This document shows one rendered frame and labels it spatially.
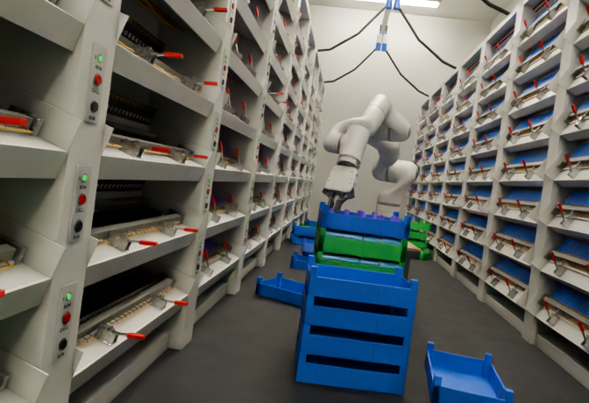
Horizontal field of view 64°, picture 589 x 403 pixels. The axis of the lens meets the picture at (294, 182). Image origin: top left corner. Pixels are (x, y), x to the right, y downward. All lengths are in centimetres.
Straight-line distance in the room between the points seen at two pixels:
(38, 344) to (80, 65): 42
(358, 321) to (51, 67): 98
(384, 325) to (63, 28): 105
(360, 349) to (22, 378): 85
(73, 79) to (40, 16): 11
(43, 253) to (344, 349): 86
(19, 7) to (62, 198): 27
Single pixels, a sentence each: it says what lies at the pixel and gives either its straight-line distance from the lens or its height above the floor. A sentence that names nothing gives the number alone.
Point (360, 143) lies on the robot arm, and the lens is 170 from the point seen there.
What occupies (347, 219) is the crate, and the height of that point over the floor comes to 44.
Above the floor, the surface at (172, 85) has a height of 73.
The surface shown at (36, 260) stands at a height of 38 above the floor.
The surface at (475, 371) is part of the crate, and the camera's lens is 174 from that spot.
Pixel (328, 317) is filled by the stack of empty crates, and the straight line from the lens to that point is 135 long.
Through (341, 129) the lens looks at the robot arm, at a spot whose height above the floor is 76.
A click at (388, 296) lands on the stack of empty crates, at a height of 27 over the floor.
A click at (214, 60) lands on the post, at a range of 146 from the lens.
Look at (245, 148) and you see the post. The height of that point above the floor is 65.
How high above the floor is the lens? 56
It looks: 1 degrees down
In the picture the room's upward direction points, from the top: 8 degrees clockwise
